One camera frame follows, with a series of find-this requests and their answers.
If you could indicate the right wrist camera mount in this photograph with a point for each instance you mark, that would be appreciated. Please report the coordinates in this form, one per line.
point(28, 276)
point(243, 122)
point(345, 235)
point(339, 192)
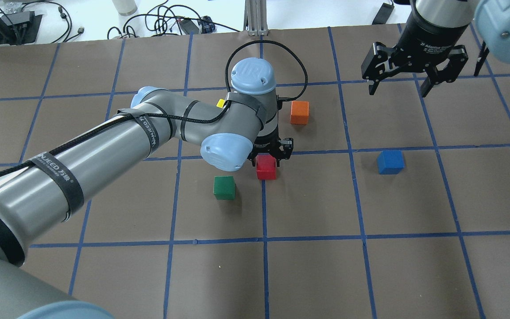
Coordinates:
point(482, 57)

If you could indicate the green block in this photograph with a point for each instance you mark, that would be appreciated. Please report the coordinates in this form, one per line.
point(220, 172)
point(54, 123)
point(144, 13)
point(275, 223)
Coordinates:
point(224, 188)

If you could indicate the black power adapter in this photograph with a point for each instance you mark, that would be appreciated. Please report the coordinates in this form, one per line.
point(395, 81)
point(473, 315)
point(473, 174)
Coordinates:
point(188, 26)

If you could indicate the orange block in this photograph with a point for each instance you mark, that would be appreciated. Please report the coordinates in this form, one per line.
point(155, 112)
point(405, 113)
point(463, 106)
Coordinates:
point(299, 113)

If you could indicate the blue block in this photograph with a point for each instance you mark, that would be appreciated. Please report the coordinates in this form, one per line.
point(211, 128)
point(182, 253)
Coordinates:
point(390, 162)

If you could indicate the aluminium frame post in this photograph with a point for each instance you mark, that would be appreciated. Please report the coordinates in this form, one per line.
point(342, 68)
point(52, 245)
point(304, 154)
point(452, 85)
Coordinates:
point(255, 17)

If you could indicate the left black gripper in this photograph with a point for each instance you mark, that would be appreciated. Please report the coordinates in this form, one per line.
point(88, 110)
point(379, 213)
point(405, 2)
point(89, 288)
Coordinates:
point(269, 142)

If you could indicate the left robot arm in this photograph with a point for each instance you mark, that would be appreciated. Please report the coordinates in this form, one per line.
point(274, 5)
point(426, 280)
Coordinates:
point(50, 187)

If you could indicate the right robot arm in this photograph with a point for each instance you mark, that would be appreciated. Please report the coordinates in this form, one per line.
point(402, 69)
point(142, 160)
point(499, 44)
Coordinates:
point(491, 18)

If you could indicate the yellow block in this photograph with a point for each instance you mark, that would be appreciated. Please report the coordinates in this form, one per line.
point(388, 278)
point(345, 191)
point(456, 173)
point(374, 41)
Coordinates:
point(221, 103)

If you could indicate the red block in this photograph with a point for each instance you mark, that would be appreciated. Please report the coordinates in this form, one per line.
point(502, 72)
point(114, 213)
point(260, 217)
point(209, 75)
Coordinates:
point(266, 167)

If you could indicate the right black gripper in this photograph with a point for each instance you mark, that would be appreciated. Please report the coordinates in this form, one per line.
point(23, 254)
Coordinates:
point(430, 41)

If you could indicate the black monitor stand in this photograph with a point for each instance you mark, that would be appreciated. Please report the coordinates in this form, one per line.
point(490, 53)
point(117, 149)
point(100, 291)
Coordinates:
point(19, 28)

